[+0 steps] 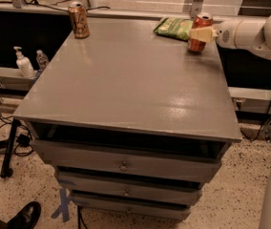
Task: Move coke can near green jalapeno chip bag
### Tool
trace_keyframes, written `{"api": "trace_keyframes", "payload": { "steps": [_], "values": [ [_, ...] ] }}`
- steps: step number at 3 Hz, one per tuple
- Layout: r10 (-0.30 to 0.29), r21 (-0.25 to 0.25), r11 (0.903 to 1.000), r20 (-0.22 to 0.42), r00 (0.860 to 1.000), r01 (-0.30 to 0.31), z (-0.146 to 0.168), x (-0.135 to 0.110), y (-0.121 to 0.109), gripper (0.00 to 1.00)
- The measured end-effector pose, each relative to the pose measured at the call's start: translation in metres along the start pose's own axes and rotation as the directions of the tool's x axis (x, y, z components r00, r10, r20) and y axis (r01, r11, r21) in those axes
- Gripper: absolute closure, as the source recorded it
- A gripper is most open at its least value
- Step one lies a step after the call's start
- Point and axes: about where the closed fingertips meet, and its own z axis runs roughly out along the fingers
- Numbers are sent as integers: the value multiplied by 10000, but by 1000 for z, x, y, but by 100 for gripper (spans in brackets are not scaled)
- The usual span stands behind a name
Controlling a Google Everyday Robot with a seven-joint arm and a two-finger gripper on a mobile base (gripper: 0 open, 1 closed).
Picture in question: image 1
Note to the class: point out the small clear plastic bottle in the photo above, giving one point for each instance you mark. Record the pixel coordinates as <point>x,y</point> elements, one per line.
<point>42,60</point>

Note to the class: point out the bottom grey drawer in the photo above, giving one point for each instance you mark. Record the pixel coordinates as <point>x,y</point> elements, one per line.
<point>133,206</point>

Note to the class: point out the black metal stand leg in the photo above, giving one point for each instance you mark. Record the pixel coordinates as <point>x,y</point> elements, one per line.
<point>6,170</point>

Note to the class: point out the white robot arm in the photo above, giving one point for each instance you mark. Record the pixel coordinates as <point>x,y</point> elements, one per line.
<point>253,35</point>

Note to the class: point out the white pump dispenser bottle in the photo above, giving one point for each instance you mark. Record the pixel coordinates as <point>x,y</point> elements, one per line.
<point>23,63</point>

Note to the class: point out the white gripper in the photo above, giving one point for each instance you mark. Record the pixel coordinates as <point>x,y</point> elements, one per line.
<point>225,35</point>

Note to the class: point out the blue tape cross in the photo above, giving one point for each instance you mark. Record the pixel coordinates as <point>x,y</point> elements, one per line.
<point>65,208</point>

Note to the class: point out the middle grey drawer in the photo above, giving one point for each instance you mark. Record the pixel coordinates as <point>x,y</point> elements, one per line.
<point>126,188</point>

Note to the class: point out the red coke can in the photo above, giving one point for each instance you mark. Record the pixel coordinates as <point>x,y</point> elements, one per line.
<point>200,33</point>

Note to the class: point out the grey drawer cabinet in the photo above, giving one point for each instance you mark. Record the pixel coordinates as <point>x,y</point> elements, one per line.
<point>125,88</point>

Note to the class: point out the green jalapeno chip bag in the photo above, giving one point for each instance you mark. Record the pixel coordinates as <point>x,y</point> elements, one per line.
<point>177,28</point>

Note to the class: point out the grey drawer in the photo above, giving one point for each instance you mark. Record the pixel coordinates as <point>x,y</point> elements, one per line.
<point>124,162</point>
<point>133,206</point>
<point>126,188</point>

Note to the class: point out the top grey drawer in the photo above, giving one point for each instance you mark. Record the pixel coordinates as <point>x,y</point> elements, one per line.
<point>124,162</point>

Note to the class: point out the gold tall drink can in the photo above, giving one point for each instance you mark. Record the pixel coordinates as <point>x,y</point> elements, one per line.
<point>78,18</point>

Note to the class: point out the black leather shoe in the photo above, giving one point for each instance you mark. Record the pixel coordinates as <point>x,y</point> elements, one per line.
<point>27,217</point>

